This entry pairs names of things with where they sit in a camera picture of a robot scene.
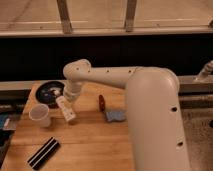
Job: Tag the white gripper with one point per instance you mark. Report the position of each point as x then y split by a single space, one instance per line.
65 106

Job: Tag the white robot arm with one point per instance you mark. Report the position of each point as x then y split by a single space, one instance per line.
152 109

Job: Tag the black round plate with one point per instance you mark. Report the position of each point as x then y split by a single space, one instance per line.
48 92

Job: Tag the blue sponge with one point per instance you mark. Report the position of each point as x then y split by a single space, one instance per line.
115 116

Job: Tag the small red object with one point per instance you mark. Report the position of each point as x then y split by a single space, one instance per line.
101 103

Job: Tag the white plastic cup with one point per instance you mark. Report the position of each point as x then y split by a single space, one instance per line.
39 114

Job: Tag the black striped rectangular block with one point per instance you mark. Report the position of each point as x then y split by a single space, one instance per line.
37 160

